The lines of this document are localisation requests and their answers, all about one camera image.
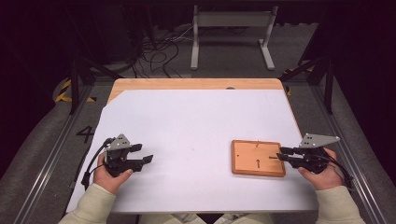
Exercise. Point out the white table sheet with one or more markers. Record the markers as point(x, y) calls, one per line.
point(193, 124)

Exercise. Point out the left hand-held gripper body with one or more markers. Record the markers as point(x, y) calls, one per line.
point(120, 155)

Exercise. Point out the orange wooden board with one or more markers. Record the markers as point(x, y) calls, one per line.
point(255, 157)

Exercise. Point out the person's left leg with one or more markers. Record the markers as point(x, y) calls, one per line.
point(174, 219)

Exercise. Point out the person's right hand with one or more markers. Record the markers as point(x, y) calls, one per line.
point(325, 179)

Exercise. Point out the yellow black hazard tape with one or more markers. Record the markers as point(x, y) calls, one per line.
point(63, 90)

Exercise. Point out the black metal stand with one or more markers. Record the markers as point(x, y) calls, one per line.
point(74, 77)
point(328, 81)

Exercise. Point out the aluminium floor rail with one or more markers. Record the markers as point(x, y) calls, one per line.
point(53, 155)
point(351, 155)

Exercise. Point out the white metal stand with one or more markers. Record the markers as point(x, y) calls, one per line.
point(232, 20)

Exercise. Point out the person's right leg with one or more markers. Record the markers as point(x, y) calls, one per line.
point(243, 219)

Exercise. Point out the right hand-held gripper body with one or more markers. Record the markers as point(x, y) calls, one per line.
point(314, 155)

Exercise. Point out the person's leg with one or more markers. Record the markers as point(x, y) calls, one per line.
point(174, 219)
point(243, 219)

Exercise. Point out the person's left hand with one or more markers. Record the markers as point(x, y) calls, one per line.
point(107, 179)

